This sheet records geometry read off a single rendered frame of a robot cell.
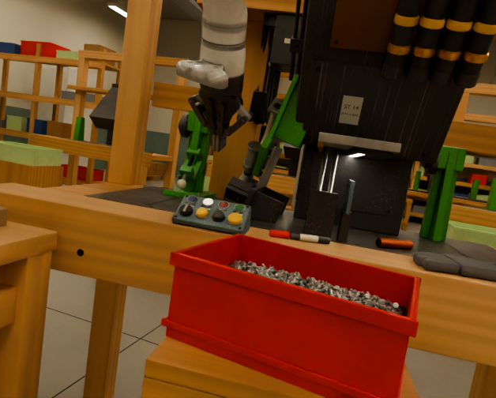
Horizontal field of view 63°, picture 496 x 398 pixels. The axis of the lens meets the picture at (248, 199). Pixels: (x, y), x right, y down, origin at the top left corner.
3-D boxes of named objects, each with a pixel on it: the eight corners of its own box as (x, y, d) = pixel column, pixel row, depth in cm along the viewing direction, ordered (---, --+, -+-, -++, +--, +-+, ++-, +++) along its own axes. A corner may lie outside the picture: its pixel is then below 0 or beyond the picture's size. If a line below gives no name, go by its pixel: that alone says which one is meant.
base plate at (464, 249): (565, 294, 84) (568, 284, 84) (82, 203, 102) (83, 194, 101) (485, 250, 125) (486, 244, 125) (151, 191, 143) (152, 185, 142)
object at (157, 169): (141, 182, 955) (144, 163, 950) (111, 176, 976) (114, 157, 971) (166, 180, 1070) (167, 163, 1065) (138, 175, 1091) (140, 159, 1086)
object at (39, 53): (85, 200, 598) (103, 43, 572) (-36, 173, 674) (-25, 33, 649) (109, 198, 649) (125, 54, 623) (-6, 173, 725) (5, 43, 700)
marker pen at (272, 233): (327, 243, 88) (328, 236, 87) (329, 245, 86) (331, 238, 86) (268, 235, 87) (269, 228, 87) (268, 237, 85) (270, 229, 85)
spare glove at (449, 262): (497, 272, 86) (499, 260, 85) (528, 288, 75) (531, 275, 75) (402, 256, 86) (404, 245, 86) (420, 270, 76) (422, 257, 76)
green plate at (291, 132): (290, 166, 101) (326, 85, 97) (260, 153, 102) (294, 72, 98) (293, 166, 112) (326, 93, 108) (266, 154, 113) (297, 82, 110)
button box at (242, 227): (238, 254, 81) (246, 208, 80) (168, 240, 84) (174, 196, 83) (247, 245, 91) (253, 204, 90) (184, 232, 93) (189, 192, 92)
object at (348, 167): (399, 236, 113) (423, 114, 110) (291, 217, 118) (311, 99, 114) (388, 227, 131) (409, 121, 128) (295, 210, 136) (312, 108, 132)
